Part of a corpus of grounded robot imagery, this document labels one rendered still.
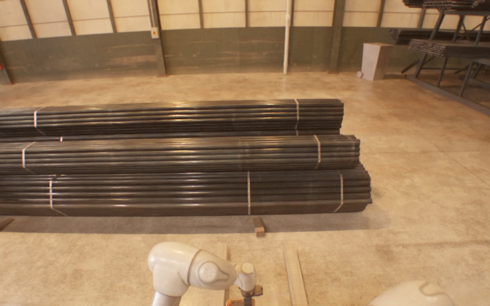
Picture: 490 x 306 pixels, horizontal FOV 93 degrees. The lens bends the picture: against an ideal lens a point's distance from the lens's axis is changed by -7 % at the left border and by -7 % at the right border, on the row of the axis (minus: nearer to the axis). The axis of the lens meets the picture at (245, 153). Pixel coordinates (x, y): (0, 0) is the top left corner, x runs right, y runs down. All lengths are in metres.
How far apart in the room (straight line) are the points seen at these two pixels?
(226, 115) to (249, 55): 6.66
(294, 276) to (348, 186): 1.02
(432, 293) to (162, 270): 0.79
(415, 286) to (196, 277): 0.62
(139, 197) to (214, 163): 0.82
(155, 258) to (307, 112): 2.16
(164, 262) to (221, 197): 1.53
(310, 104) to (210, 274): 2.19
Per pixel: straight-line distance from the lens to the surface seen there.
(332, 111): 2.82
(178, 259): 0.97
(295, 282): 2.15
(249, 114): 2.66
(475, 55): 7.61
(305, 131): 2.85
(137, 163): 2.54
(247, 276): 1.44
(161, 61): 9.46
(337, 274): 2.39
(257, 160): 2.33
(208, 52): 9.27
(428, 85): 8.84
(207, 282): 0.90
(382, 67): 9.06
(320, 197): 2.54
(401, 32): 8.65
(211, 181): 2.43
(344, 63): 9.93
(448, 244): 3.07
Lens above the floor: 1.89
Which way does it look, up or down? 30 degrees down
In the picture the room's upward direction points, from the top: 1 degrees counter-clockwise
